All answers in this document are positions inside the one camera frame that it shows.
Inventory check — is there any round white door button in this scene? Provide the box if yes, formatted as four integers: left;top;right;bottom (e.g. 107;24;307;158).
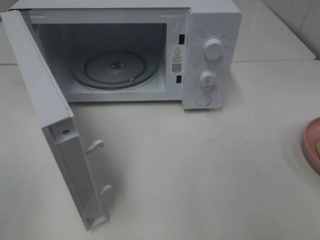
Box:
196;94;212;106

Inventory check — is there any white timer knob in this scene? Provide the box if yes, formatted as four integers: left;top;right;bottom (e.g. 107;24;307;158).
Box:
199;71;218;90

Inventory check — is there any white microwave door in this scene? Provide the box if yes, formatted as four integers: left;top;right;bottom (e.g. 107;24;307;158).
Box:
1;10;108;231

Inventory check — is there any pink round plate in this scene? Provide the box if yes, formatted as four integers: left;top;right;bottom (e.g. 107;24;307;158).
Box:
302;117;320;175

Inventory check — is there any toast sandwich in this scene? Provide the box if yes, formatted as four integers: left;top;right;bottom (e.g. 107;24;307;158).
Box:
316;141;320;159

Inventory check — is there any white warning label sticker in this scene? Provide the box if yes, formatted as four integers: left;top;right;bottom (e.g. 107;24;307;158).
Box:
170;44;186;75

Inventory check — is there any white microwave oven body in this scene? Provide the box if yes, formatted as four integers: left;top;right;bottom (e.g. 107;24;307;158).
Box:
7;0;242;109

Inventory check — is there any upper white power knob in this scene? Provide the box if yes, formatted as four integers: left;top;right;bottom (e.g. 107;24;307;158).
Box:
202;37;224;60

